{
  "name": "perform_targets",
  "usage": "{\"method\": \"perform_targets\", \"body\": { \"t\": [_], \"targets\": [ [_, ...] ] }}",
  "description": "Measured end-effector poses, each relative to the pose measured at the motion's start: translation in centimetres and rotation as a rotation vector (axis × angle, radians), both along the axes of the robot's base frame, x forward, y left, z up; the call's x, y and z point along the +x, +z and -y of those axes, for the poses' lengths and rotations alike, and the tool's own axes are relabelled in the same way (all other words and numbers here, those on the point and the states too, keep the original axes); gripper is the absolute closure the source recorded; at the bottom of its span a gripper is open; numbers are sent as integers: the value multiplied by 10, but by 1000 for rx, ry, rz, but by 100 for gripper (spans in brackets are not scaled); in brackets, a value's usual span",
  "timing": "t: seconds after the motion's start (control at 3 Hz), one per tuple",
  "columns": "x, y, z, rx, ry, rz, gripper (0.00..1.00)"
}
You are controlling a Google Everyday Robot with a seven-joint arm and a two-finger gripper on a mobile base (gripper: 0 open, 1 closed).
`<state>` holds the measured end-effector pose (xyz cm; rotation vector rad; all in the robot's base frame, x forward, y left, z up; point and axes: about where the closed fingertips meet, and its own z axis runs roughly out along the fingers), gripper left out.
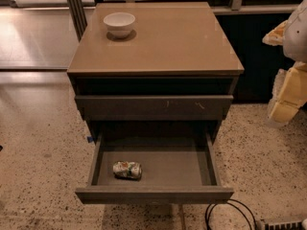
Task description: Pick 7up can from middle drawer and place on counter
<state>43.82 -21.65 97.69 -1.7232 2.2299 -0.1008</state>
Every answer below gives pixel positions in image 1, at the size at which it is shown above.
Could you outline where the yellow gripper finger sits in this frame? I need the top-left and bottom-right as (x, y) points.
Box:
(262, 20), (287, 46)
(268, 65), (307, 125)

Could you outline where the crushed 7up can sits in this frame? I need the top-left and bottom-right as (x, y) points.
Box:
(113, 161), (142, 180)

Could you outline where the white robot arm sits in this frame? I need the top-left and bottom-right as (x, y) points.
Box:
(262, 0), (307, 127)

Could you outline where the white ceramic bowl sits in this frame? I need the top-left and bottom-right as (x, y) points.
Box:
(103, 12), (135, 38)

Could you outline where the brown drawer cabinet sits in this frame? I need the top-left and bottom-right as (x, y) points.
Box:
(67, 2), (244, 140)

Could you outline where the grey power strip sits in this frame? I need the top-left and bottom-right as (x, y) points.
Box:
(256, 219), (305, 230)

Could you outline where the blue tape piece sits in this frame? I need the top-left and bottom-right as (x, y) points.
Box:
(86, 136), (94, 143)

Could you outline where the black cable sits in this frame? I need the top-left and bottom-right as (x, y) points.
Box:
(204, 198), (258, 230)

